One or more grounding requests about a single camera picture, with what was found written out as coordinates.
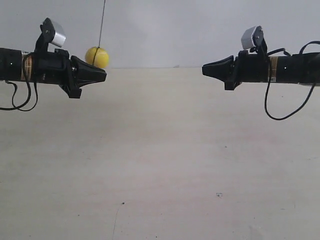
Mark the yellow tennis ball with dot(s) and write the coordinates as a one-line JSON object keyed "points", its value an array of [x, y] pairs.
{"points": [[97, 57]]}

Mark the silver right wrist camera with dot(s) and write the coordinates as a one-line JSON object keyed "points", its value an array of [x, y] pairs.
{"points": [[253, 40]]}

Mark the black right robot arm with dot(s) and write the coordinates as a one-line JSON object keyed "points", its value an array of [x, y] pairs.
{"points": [[301, 69]]}

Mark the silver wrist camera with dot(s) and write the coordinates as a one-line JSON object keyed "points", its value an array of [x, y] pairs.
{"points": [[51, 39], [253, 40]]}

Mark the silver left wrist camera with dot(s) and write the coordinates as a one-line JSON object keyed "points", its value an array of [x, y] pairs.
{"points": [[51, 39]]}

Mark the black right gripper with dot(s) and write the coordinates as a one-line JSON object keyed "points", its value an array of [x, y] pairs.
{"points": [[246, 68]]}

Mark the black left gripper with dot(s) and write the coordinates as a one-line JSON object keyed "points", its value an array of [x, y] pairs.
{"points": [[70, 73]]}

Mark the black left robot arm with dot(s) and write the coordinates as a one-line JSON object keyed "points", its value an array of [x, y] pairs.
{"points": [[16, 65]]}

